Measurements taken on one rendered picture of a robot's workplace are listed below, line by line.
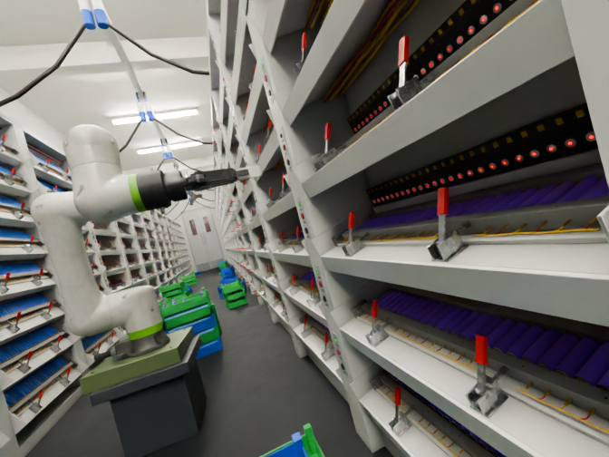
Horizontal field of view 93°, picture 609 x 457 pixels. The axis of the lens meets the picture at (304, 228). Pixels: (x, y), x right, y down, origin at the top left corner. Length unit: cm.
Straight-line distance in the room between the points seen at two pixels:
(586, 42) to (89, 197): 78
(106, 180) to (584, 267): 79
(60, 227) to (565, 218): 125
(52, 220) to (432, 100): 114
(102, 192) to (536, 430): 82
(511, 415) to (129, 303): 117
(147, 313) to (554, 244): 123
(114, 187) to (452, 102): 67
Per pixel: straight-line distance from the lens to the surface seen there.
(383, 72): 76
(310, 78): 65
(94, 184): 78
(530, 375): 48
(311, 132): 83
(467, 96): 34
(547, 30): 30
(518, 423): 47
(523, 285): 34
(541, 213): 38
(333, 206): 80
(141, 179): 77
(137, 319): 130
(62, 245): 125
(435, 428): 77
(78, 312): 131
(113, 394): 129
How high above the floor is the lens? 64
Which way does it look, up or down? 1 degrees down
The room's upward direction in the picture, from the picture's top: 15 degrees counter-clockwise
